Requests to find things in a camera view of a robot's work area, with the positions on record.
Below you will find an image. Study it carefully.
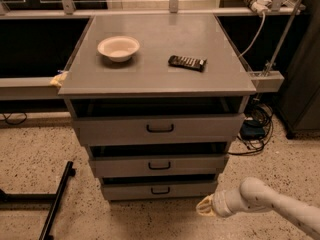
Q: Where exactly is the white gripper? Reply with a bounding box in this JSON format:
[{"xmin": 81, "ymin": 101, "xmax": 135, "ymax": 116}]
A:
[{"xmin": 196, "ymin": 189, "xmax": 242, "ymax": 218}]

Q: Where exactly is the grey bottom drawer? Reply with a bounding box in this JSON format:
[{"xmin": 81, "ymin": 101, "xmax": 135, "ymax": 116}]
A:
[{"xmin": 101, "ymin": 181, "xmax": 217, "ymax": 201}]

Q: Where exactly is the grey drawer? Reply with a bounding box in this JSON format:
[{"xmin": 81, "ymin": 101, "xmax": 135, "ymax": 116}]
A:
[
  {"xmin": 89, "ymin": 155, "xmax": 228, "ymax": 178},
  {"xmin": 72, "ymin": 114, "xmax": 244, "ymax": 146},
  {"xmin": 101, "ymin": 181, "xmax": 217, "ymax": 201}
]

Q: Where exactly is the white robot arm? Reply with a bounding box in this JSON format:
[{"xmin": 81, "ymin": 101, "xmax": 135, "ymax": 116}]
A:
[{"xmin": 196, "ymin": 177, "xmax": 320, "ymax": 240}]

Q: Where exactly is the grey top drawer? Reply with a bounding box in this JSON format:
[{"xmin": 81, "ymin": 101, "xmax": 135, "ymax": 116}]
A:
[{"xmin": 72, "ymin": 114, "xmax": 244, "ymax": 146}]

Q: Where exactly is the grey middle drawer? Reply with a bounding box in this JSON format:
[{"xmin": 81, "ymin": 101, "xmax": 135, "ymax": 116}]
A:
[{"xmin": 89, "ymin": 155, "xmax": 228, "ymax": 178}]

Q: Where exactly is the grey drawer cabinet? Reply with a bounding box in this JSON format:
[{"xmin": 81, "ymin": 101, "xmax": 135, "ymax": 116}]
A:
[{"xmin": 59, "ymin": 14, "xmax": 256, "ymax": 187}]

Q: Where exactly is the dark power adapter box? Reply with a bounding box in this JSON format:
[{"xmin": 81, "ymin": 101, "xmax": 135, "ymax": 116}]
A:
[{"xmin": 240, "ymin": 120, "xmax": 266, "ymax": 140}]

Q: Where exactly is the dark grey side cabinet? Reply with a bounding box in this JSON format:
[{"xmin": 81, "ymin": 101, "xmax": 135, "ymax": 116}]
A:
[{"xmin": 276, "ymin": 0, "xmax": 320, "ymax": 139}]

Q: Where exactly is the black snack bar packet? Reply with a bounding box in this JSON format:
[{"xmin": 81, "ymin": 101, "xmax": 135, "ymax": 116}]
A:
[{"xmin": 168, "ymin": 55, "xmax": 207, "ymax": 72}]

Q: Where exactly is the black metal floor stand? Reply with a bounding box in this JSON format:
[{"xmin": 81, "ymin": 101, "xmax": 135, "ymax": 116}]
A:
[{"xmin": 0, "ymin": 161, "xmax": 76, "ymax": 240}]

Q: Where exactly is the white paper bowl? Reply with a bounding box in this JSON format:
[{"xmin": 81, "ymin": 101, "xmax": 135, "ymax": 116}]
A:
[{"xmin": 97, "ymin": 36, "xmax": 140, "ymax": 62}]

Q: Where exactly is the yellow tape piece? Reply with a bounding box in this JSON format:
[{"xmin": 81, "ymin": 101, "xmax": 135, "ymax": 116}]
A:
[{"xmin": 50, "ymin": 72, "xmax": 68, "ymax": 88}]

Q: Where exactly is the power strip with plug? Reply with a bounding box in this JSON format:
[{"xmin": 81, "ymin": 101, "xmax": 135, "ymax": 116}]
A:
[{"xmin": 243, "ymin": 0, "xmax": 271, "ymax": 15}]

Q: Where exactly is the thin metal rod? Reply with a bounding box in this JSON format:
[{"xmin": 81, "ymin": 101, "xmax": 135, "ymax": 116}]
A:
[{"xmin": 261, "ymin": 0, "xmax": 303, "ymax": 77}]

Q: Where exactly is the black cable bundle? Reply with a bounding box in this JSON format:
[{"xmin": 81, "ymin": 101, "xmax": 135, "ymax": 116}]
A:
[{"xmin": 228, "ymin": 103, "xmax": 274, "ymax": 157}]

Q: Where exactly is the white power cable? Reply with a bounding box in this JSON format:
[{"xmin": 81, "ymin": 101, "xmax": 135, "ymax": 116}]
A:
[{"xmin": 237, "ymin": 11, "xmax": 267, "ymax": 60}]

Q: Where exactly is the grey aluminium frame rail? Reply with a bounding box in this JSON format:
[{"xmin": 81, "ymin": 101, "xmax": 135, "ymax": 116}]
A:
[{"xmin": 0, "ymin": 71, "xmax": 284, "ymax": 101}]

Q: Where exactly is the black floor cable left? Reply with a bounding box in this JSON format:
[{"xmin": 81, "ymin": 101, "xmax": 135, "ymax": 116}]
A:
[{"xmin": 0, "ymin": 112, "xmax": 28, "ymax": 126}]

